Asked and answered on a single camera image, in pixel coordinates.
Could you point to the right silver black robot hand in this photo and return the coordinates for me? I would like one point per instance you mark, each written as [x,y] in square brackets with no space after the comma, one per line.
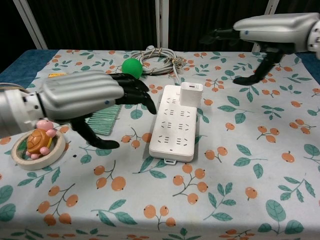
[270,27]

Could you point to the white plug adapter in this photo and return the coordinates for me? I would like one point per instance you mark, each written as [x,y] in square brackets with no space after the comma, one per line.
[190,94]

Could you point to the pink orange toy turtle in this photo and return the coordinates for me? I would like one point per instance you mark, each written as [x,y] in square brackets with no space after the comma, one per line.
[41,138]

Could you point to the black curtain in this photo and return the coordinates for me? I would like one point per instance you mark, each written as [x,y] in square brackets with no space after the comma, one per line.
[100,22]

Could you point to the green brush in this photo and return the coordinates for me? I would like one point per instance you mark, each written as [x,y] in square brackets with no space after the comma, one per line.
[103,119]

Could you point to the green ball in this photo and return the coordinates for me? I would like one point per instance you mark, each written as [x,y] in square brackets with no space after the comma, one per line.
[132,68]

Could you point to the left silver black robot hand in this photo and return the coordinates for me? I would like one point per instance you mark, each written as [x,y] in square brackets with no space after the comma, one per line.
[75,92]

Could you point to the masking tape roll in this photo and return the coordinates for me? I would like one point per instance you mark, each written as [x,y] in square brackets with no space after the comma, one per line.
[37,160]

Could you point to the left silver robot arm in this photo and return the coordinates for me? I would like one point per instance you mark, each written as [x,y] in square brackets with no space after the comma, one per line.
[15,110]

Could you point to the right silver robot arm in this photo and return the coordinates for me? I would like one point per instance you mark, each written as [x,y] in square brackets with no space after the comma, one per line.
[315,32]

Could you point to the fruit leaf print tablecloth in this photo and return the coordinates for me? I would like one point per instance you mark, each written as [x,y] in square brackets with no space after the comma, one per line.
[225,162]

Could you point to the white power strip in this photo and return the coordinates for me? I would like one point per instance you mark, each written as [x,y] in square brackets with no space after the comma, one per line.
[172,122]

